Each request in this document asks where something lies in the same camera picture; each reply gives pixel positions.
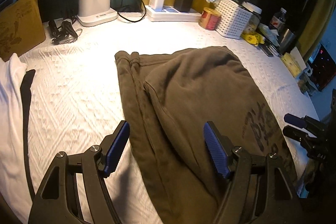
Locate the brown garment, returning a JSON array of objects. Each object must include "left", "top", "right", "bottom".
[{"left": 115, "top": 47, "right": 297, "bottom": 223}]

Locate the rough brown rock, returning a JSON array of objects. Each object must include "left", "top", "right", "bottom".
[{"left": 298, "top": 78, "right": 311, "bottom": 94}]

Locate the white mug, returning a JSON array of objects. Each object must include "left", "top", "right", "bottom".
[{"left": 301, "top": 66, "right": 313, "bottom": 80}]

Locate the white cloth pile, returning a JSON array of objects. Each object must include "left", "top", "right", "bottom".
[{"left": 0, "top": 52, "right": 36, "bottom": 204}]

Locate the computer monitor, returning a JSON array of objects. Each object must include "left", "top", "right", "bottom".
[{"left": 308, "top": 45, "right": 335, "bottom": 92}]

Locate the yellow tissue box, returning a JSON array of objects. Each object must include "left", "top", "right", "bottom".
[{"left": 281, "top": 47, "right": 307, "bottom": 78}]

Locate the white textured table cover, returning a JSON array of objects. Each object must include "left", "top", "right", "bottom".
[{"left": 0, "top": 12, "right": 321, "bottom": 224}]

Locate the black smartphone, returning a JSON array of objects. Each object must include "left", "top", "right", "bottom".
[{"left": 259, "top": 44, "right": 273, "bottom": 57}]

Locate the stainless steel tumbler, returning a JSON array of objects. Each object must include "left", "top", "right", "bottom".
[{"left": 278, "top": 28, "right": 296, "bottom": 55}]

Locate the yellow duck snack bag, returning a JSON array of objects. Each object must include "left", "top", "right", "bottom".
[{"left": 241, "top": 32, "right": 265, "bottom": 46}]

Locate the clear plastic water bottle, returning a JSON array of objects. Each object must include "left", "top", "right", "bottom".
[{"left": 269, "top": 8, "right": 286, "bottom": 33}]

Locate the clear jar white lid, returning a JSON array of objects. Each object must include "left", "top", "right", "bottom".
[{"left": 242, "top": 2, "right": 262, "bottom": 35}]

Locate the white perforated plastic basket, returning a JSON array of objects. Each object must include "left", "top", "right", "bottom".
[{"left": 215, "top": 0, "right": 252, "bottom": 39}]

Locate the red candle tin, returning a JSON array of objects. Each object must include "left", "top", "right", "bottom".
[{"left": 199, "top": 7, "right": 221, "bottom": 31}]

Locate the black clip gadget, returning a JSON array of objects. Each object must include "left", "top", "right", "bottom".
[{"left": 49, "top": 17, "right": 79, "bottom": 45}]

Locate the cardboard box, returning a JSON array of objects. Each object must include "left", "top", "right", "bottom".
[{"left": 0, "top": 0, "right": 46, "bottom": 61}]

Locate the white desk lamp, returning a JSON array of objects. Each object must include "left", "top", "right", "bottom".
[{"left": 77, "top": 0, "right": 118, "bottom": 27}]

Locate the black power adapter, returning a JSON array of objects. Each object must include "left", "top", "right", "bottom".
[{"left": 173, "top": 0, "right": 193, "bottom": 12}]

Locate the white power strip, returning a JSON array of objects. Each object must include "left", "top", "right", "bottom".
[{"left": 145, "top": 5, "right": 201, "bottom": 22}]

